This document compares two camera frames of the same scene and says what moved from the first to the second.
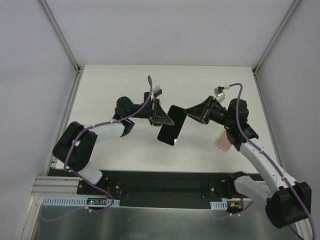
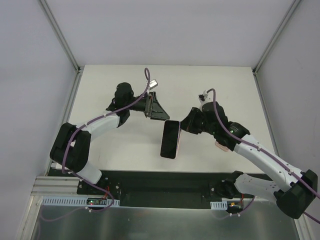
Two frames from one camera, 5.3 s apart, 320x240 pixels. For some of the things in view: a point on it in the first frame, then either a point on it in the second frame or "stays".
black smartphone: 168,133 → 169,139
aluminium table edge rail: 45,186 stays
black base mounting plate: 161,189 stays
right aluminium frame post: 295,3 stays
